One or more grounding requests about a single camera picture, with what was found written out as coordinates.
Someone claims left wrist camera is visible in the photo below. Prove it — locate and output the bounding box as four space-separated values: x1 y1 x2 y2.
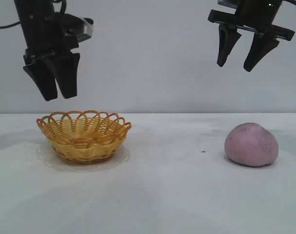
64 13 94 44

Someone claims pink peach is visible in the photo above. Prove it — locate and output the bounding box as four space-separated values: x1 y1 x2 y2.
224 122 279 168

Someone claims yellow woven wicker basket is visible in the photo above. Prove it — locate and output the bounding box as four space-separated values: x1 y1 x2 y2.
36 109 133 164

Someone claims black left camera cable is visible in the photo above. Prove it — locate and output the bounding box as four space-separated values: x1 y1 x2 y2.
56 0 67 14

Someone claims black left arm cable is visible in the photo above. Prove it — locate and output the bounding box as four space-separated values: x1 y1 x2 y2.
0 21 21 30

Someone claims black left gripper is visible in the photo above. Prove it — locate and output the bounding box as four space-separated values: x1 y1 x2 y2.
15 0 80 102

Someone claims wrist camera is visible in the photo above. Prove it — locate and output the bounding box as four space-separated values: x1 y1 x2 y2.
64 13 94 44
217 0 238 8

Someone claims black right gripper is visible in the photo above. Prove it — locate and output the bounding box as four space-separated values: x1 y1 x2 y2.
208 0 296 73

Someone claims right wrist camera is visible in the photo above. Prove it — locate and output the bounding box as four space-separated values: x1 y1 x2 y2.
217 0 238 8

